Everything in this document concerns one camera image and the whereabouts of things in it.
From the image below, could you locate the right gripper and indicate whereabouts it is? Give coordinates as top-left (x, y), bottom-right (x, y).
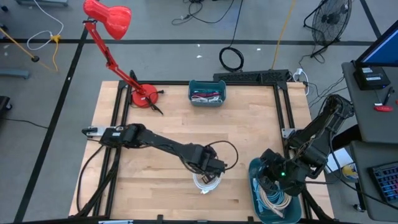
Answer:
top-left (258, 148), bottom-right (304, 197)

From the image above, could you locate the thin cream short cable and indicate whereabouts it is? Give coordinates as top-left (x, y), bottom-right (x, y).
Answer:
top-left (190, 95), bottom-right (213, 104)

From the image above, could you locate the large teal bin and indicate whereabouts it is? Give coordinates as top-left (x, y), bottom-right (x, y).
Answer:
top-left (248, 157), bottom-right (303, 224)

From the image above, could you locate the small teal bin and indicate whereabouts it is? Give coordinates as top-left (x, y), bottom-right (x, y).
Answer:
top-left (188, 80), bottom-right (227, 108)

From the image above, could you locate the white paper sheet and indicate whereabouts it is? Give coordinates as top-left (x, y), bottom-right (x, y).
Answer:
top-left (328, 147), bottom-right (354, 174)

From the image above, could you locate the yellow blue round object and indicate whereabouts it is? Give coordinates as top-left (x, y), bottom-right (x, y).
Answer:
top-left (341, 162), bottom-right (359, 184)

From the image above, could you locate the grey desk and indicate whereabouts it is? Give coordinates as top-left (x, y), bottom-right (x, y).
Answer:
top-left (349, 141), bottom-right (398, 222)
top-left (341, 61), bottom-right (398, 145)

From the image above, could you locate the black perforated bar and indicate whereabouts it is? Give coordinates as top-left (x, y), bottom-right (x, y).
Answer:
top-left (213, 69), bottom-right (292, 84)

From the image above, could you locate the keyboard with colourful keys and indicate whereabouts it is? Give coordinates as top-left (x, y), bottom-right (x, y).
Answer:
top-left (368, 161), bottom-right (398, 205)

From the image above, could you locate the black box device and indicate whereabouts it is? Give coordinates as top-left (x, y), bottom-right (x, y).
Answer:
top-left (352, 60), bottom-right (392, 91)

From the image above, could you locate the black pen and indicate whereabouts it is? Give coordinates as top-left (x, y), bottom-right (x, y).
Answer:
top-left (382, 86), bottom-right (396, 107)

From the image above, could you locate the computer monitor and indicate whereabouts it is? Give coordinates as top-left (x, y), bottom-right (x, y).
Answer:
top-left (355, 20), bottom-right (398, 68)

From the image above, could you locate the black floor fan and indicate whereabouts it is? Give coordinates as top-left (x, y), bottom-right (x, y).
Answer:
top-left (303, 0), bottom-right (353, 58)

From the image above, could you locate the red desk lamp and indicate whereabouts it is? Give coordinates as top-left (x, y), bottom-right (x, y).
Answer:
top-left (83, 0), bottom-right (165, 115)

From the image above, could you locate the grey furniture foot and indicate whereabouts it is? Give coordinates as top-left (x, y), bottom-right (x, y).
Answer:
top-left (0, 68), bottom-right (31, 80)

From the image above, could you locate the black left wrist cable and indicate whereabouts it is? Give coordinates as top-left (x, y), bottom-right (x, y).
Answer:
top-left (205, 140), bottom-right (239, 172)

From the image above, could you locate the black aluminium table frame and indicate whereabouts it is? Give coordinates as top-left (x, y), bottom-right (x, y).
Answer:
top-left (68, 80), bottom-right (335, 224)

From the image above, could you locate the white plug with cable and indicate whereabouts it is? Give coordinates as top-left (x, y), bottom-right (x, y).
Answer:
top-left (292, 67), bottom-right (310, 96)

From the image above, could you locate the black coiled floor cable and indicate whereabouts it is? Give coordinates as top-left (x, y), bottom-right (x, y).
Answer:
top-left (218, 0), bottom-right (245, 73)

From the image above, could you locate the yellow hanging cable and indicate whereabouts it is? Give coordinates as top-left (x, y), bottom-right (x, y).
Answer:
top-left (271, 0), bottom-right (296, 70)

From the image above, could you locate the black tangled floor cable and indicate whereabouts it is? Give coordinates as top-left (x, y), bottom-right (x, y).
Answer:
top-left (172, 0), bottom-right (237, 26)

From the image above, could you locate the yellow floor cable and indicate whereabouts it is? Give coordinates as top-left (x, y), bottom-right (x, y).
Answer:
top-left (0, 27), bottom-right (60, 73)

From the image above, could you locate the white floor cable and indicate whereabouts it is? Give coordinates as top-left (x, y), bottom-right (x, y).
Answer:
top-left (27, 0), bottom-right (65, 51)

